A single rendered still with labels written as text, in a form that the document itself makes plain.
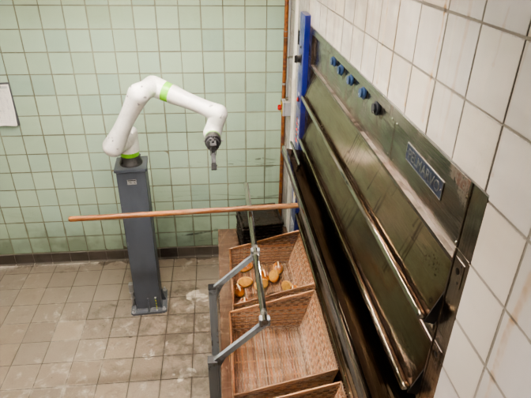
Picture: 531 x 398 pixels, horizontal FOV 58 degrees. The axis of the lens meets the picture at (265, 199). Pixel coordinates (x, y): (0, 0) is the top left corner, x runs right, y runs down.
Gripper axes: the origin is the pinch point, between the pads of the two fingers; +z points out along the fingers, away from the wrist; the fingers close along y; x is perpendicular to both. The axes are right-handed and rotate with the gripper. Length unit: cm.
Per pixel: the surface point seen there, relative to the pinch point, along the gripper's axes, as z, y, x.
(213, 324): 44, 77, 4
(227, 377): 69, 90, -2
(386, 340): 136, 1, -49
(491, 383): 177, -29, -52
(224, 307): 17, 90, -3
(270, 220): -38, 66, -37
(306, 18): -34, -65, -54
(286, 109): -82, 2, -52
